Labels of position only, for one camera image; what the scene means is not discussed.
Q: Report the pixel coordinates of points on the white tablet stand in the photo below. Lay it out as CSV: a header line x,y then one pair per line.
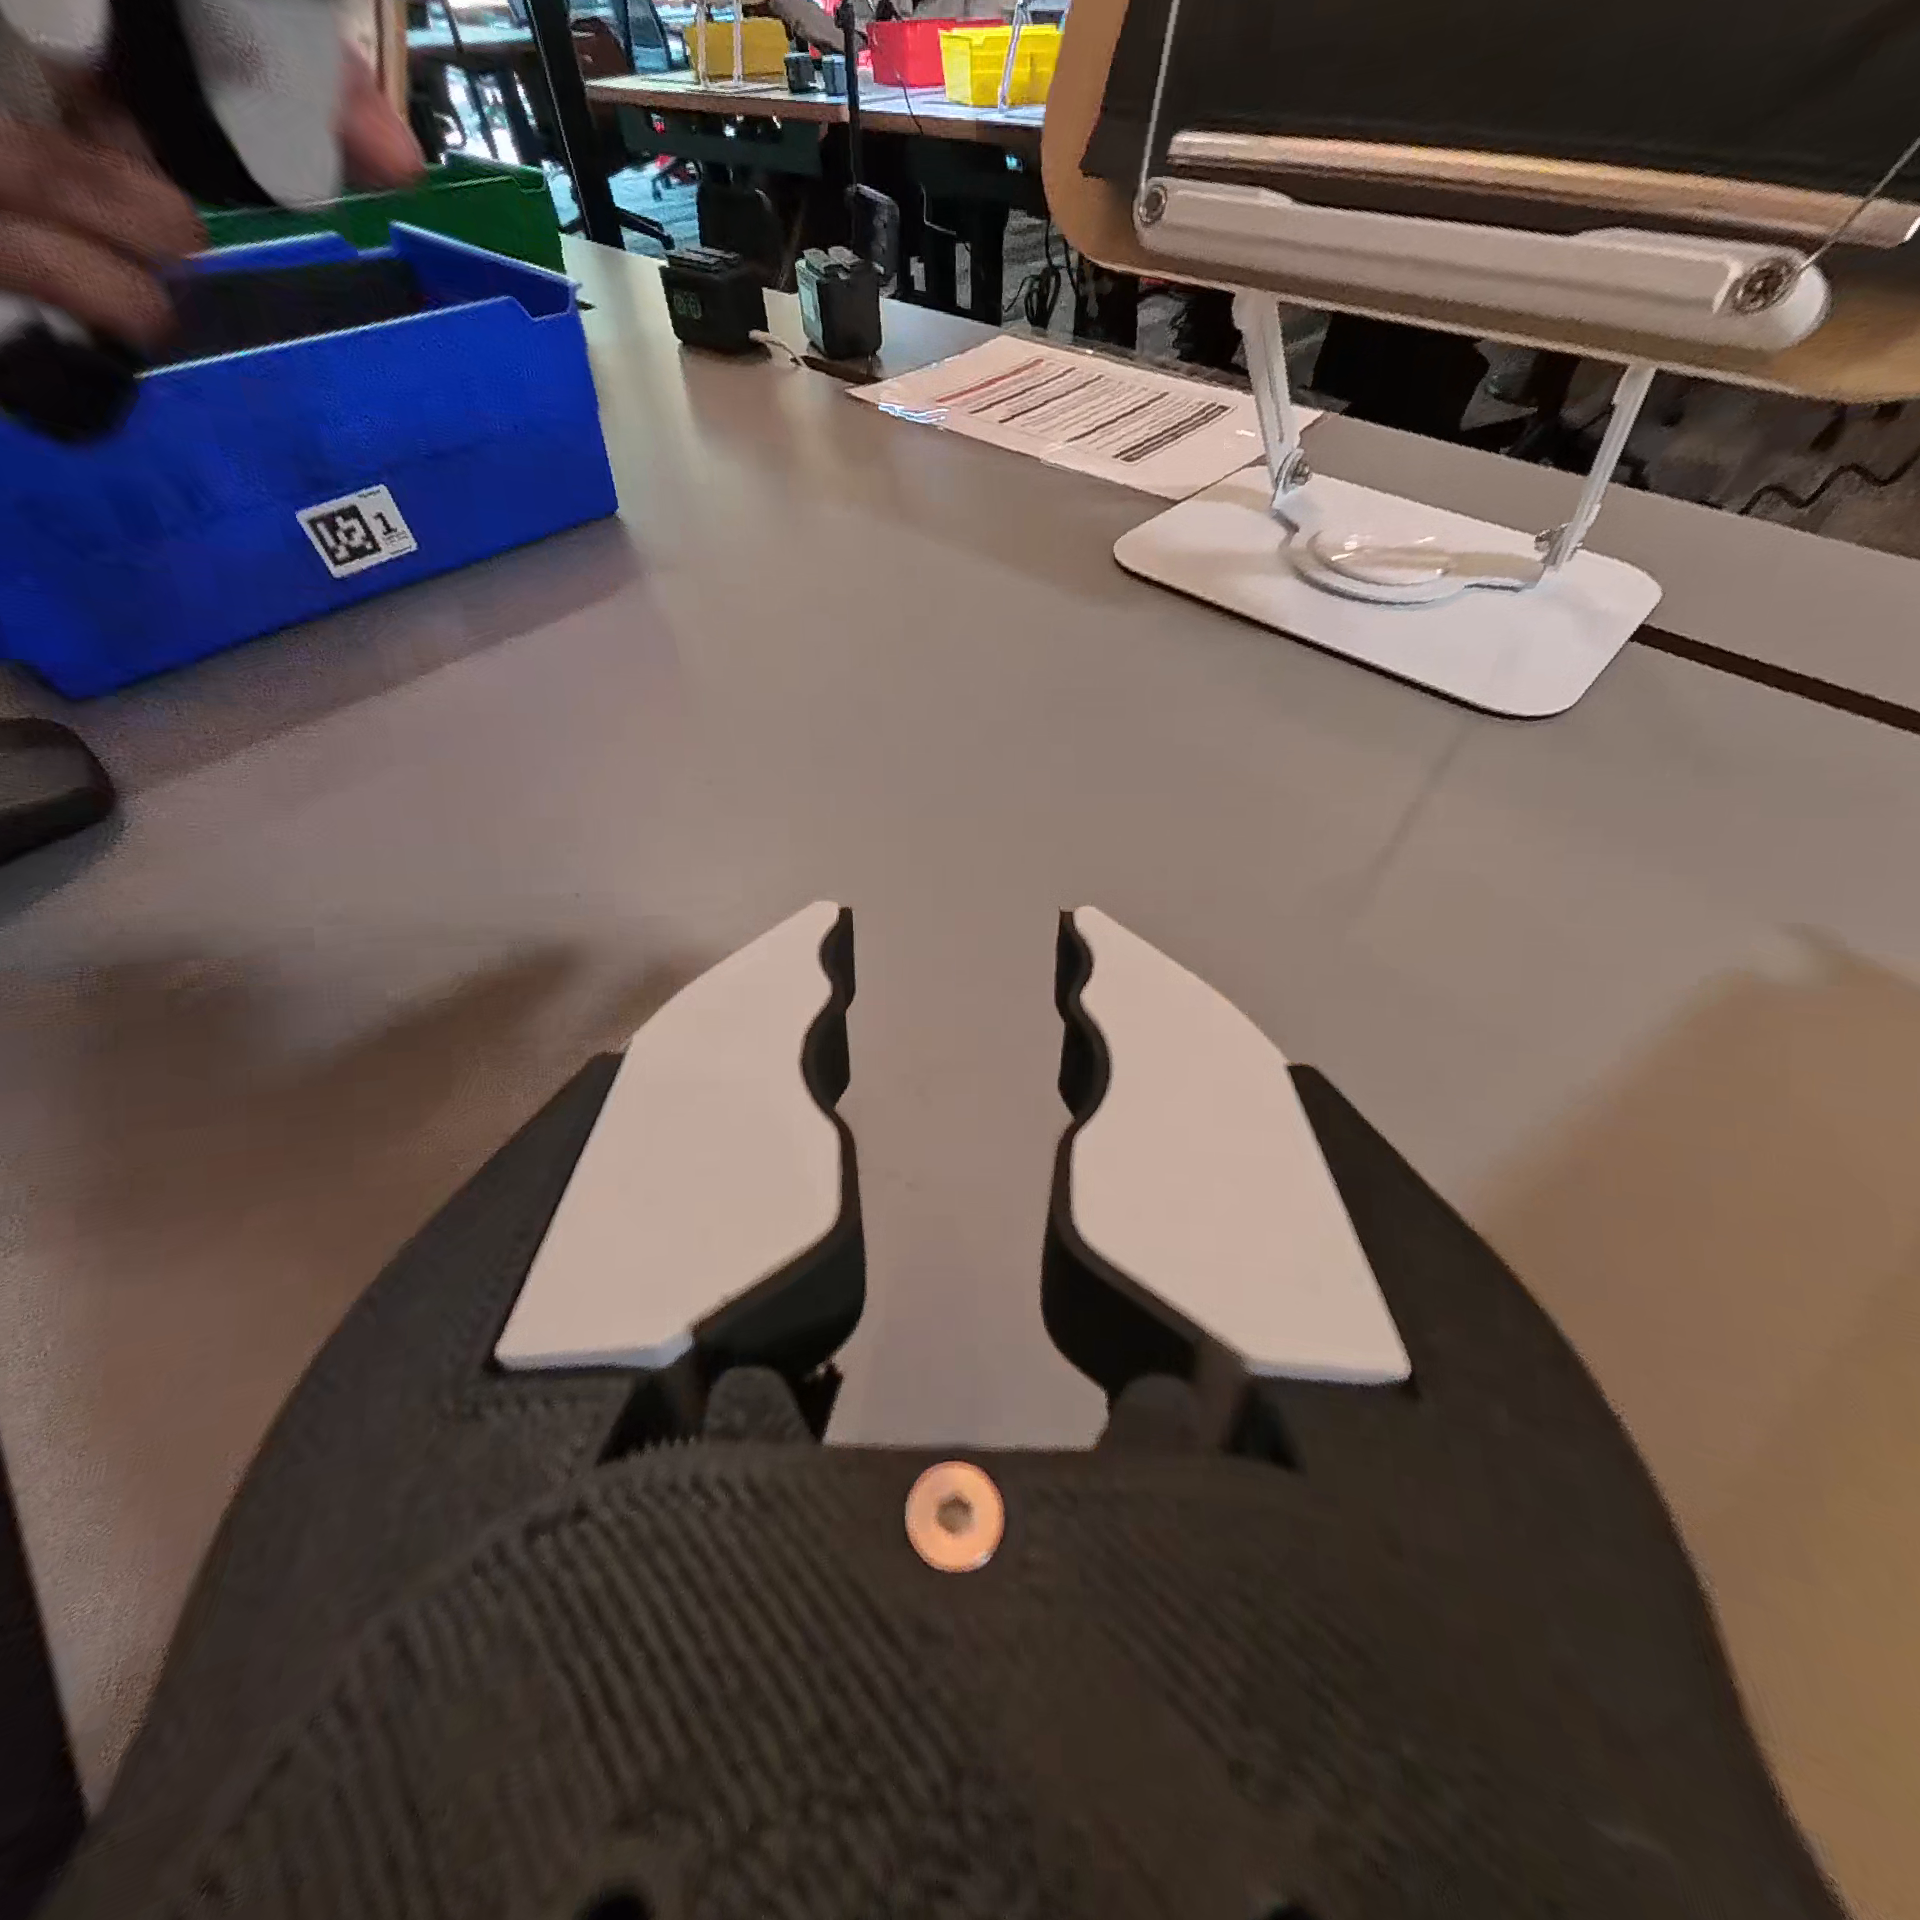
x,y
1395,646

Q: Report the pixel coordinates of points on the black pole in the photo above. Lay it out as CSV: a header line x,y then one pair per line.
x,y
580,121

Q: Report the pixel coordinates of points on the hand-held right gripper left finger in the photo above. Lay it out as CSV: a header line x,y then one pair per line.
x,y
692,1171

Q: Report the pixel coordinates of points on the person's left hand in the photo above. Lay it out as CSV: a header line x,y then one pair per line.
x,y
91,226

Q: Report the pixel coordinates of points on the long wooden workbench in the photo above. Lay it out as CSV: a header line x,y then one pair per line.
x,y
722,100

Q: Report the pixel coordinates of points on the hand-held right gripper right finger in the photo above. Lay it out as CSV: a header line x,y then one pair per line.
x,y
1215,1186

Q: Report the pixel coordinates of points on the red storage bin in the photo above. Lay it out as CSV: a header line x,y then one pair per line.
x,y
908,54

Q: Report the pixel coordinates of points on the blue storage bin with tag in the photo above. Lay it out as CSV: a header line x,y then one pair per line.
x,y
226,466

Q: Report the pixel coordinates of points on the green storage bin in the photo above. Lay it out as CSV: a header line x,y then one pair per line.
x,y
482,212

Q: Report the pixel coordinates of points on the printed paper sheet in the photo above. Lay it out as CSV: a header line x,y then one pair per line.
x,y
1081,413

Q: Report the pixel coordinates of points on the black battery charger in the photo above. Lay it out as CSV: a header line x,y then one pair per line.
x,y
715,301
837,308

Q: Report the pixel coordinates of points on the person's left forearm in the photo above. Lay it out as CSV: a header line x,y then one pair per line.
x,y
45,788

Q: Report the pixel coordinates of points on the yellow storage bin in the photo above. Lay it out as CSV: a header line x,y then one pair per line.
x,y
734,50
998,67

